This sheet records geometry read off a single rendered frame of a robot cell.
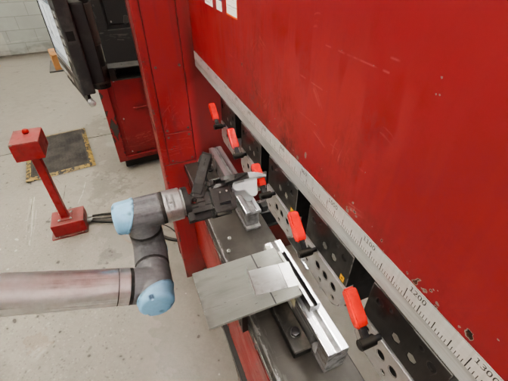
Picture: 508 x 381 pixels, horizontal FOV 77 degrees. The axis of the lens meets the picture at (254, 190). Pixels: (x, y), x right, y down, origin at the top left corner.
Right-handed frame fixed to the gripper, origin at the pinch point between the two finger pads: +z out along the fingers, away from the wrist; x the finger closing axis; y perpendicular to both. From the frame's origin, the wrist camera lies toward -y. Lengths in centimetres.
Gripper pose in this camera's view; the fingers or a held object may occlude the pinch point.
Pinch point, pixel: (258, 175)
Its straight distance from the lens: 81.6
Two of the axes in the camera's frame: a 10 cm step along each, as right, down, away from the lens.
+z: 9.2, -2.3, 3.0
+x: 2.3, -2.8, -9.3
